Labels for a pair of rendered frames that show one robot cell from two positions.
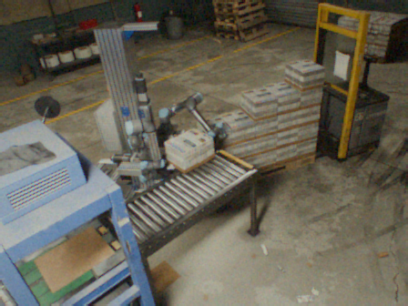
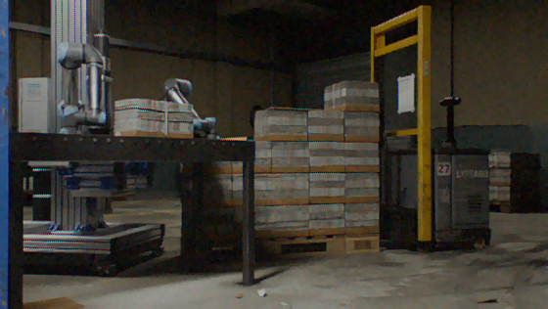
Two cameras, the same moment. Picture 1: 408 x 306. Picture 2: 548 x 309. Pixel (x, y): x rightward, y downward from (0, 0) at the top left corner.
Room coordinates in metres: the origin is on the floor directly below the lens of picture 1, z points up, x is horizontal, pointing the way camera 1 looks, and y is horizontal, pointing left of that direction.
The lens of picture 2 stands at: (-0.72, -0.40, 0.67)
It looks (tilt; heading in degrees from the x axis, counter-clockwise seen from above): 0 degrees down; 358
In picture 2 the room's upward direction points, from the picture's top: straight up
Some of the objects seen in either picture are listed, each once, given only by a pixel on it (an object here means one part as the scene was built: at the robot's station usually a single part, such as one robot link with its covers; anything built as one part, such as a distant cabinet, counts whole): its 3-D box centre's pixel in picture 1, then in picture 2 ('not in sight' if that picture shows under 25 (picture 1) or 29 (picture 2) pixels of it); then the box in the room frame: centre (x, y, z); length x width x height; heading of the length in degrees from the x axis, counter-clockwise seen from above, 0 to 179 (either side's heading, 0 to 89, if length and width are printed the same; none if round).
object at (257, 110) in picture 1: (258, 104); (280, 126); (3.49, -0.64, 0.95); 0.38 x 0.29 x 0.23; 17
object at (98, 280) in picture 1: (71, 266); not in sight; (1.58, 1.05, 0.75); 0.70 x 0.65 x 0.10; 129
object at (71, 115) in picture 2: (146, 167); (74, 117); (2.47, 0.57, 0.92); 0.11 x 0.08 x 0.11; 106
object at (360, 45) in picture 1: (351, 93); (423, 123); (3.49, -1.71, 0.97); 0.09 x 0.09 x 1.75; 18
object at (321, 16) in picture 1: (316, 75); (377, 128); (4.12, -1.51, 0.97); 0.09 x 0.09 x 1.75; 18
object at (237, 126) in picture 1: (248, 145); (262, 198); (3.45, -0.51, 0.42); 1.17 x 0.39 x 0.83; 108
